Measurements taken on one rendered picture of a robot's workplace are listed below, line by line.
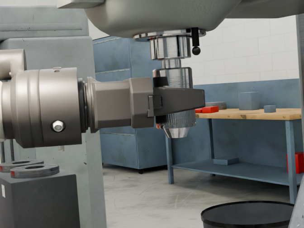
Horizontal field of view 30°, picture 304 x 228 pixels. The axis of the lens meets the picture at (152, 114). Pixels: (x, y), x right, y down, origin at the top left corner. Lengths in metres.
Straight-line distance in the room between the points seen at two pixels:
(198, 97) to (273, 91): 5.98
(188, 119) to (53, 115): 0.15
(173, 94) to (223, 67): 6.67
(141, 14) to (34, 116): 0.16
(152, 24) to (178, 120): 0.12
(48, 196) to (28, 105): 0.44
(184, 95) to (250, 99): 5.80
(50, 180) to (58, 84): 0.43
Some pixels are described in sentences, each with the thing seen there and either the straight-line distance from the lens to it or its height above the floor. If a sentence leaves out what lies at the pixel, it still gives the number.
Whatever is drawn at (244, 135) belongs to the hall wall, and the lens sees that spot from 7.07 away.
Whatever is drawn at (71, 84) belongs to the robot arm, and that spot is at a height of 1.26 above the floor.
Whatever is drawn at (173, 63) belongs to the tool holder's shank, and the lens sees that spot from 0.65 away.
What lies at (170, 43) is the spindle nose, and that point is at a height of 1.30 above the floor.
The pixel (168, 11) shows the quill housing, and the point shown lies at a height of 1.32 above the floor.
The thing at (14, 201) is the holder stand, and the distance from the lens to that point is 1.02.
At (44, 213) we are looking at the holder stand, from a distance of 1.03.
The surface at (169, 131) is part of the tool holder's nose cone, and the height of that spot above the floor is 1.20.
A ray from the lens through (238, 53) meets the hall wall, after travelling 7.06.
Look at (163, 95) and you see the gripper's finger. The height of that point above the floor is 1.24.
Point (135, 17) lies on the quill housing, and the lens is 0.59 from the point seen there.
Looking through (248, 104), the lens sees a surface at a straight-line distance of 6.47.
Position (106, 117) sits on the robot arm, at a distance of 0.61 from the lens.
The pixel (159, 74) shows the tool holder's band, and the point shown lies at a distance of 0.65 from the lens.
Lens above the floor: 1.25
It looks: 3 degrees down
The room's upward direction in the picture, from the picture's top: 4 degrees counter-clockwise
